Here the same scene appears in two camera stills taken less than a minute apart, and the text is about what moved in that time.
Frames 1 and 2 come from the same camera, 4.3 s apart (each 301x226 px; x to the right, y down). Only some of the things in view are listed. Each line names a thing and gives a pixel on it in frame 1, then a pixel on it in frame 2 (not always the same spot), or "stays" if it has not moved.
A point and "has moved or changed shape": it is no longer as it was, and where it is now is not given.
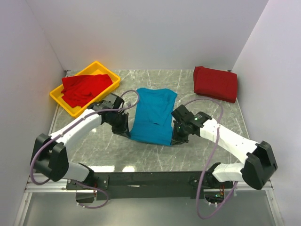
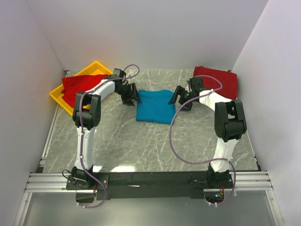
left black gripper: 122,130 -> 132,95
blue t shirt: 153,122 has moved or changed shape
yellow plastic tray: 95,68 stays
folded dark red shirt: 220,84 stays
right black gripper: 177,139 -> 179,91
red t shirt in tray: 79,90 stays
